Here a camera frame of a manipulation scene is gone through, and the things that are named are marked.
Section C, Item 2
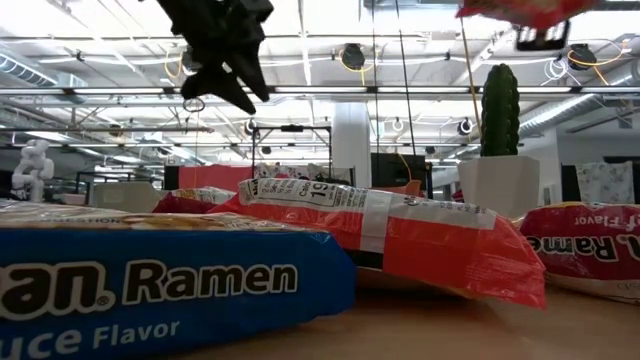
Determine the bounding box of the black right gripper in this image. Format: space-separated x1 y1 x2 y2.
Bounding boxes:
516 19 572 53

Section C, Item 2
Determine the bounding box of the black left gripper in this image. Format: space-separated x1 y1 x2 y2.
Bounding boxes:
154 0 276 117

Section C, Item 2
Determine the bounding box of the orange Maruchan ramen pack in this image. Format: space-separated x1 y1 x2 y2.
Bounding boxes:
455 0 601 30
208 177 548 310

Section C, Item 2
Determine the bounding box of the blue Maruchan ramen pack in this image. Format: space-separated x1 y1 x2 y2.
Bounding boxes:
0 199 359 360

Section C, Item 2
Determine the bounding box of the red Maruchan ramen pack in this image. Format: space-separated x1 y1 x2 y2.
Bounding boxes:
516 201 640 306
151 186 237 215

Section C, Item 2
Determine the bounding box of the green cactus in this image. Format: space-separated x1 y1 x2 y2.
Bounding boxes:
479 63 522 158

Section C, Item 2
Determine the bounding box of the red partition panel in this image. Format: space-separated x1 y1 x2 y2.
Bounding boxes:
177 164 255 194

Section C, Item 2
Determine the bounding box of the white patterned cloth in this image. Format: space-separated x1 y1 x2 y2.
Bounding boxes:
253 162 354 187

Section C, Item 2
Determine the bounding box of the white column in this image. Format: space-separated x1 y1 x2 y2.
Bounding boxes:
331 102 373 189

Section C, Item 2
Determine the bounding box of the white planter pot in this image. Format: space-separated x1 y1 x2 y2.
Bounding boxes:
456 154 542 218

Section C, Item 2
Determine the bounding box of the white patterned panel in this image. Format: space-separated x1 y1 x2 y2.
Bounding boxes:
576 160 636 206

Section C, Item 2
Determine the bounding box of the white plastic bin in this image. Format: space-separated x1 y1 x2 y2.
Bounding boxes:
88 180 162 214

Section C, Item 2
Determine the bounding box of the black monitor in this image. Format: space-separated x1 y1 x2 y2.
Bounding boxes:
370 152 434 200

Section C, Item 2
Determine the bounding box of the orange plastic basket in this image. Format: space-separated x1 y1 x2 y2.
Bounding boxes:
372 179 425 199

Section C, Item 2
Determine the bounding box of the white robot figure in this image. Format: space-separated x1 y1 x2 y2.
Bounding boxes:
10 139 56 204

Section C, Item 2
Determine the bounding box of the black ceiling cord reel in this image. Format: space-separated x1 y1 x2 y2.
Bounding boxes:
339 43 367 72
179 45 197 76
566 43 600 72

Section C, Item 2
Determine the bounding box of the hanging black ring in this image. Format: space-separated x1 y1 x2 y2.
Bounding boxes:
181 95 207 114

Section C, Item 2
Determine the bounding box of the silver ventilation duct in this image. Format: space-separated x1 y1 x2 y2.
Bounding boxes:
519 59 640 139

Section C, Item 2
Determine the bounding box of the black metal frame stand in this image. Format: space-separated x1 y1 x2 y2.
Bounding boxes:
249 124 334 184

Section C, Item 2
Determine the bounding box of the yellow hanging cable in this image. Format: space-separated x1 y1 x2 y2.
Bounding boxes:
457 19 482 132

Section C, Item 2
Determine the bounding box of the black ceiling rail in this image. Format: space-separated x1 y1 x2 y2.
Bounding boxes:
0 85 640 97

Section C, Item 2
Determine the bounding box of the black hanging cable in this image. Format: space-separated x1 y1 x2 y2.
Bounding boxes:
394 0 417 156
370 0 381 154

